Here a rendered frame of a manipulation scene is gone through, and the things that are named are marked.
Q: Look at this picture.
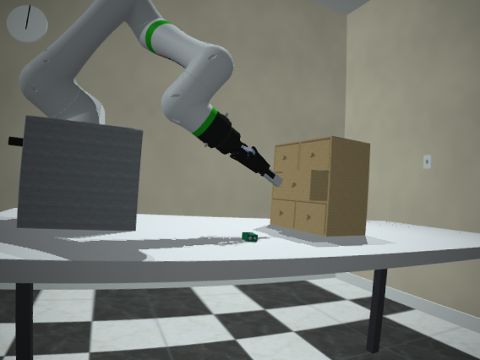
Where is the tan wooden drawer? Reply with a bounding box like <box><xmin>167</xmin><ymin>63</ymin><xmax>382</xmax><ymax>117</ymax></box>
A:
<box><xmin>299</xmin><ymin>139</ymin><xmax>330</xmax><ymax>170</ymax></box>
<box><xmin>270</xmin><ymin>199</ymin><xmax>296</xmax><ymax>228</ymax></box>
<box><xmin>281</xmin><ymin>170</ymin><xmax>329</xmax><ymax>201</ymax></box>
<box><xmin>273</xmin><ymin>173</ymin><xmax>282</xmax><ymax>198</ymax></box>
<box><xmin>275</xmin><ymin>144</ymin><xmax>299</xmax><ymax>171</ymax></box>
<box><xmin>296</xmin><ymin>202</ymin><xmax>327</xmax><ymax>234</ymax></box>

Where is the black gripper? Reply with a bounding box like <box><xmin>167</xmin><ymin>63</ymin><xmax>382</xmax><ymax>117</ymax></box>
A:
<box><xmin>215</xmin><ymin>127</ymin><xmax>283</xmax><ymax>187</ymax></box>

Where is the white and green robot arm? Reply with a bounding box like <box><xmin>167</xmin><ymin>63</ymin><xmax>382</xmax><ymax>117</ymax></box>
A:
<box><xmin>19</xmin><ymin>0</ymin><xmax>233</xmax><ymax>148</ymax></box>

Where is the brown chest of drawers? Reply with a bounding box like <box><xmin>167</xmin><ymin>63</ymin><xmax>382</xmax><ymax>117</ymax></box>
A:
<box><xmin>270</xmin><ymin>136</ymin><xmax>370</xmax><ymax>237</ymax></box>

